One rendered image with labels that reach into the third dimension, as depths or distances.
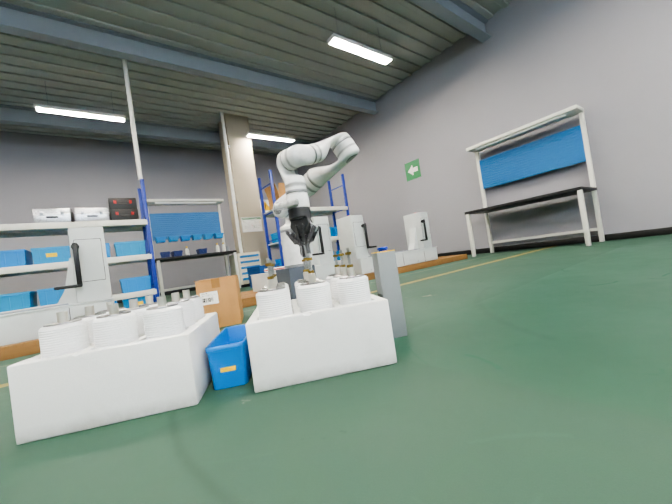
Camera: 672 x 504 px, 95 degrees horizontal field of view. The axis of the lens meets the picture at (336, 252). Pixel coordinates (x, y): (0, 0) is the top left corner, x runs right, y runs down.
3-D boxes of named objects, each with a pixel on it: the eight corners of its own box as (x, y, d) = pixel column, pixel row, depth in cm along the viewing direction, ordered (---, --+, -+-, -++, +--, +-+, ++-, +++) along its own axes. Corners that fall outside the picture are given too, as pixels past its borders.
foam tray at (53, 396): (107, 382, 108) (101, 331, 108) (223, 359, 116) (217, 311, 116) (15, 446, 70) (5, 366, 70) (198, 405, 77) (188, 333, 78)
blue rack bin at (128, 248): (115, 259, 481) (113, 246, 482) (143, 256, 504) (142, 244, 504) (116, 256, 441) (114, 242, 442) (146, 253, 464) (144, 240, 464)
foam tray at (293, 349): (264, 351, 118) (257, 305, 118) (362, 333, 124) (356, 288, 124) (254, 393, 79) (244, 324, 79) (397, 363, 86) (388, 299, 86)
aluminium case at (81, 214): (76, 227, 452) (74, 213, 453) (108, 225, 476) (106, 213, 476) (75, 221, 420) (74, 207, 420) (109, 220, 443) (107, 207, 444)
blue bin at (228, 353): (229, 359, 114) (224, 327, 114) (259, 353, 116) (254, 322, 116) (209, 392, 85) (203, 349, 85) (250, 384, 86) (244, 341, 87)
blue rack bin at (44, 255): (39, 267, 430) (37, 252, 430) (74, 263, 453) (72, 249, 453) (32, 264, 390) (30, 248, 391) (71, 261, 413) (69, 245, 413)
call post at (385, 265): (383, 334, 117) (371, 253, 117) (400, 331, 118) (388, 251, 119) (389, 339, 110) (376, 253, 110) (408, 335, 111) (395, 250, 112)
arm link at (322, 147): (307, 134, 107) (321, 154, 106) (349, 128, 126) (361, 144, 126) (294, 152, 113) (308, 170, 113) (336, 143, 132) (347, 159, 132)
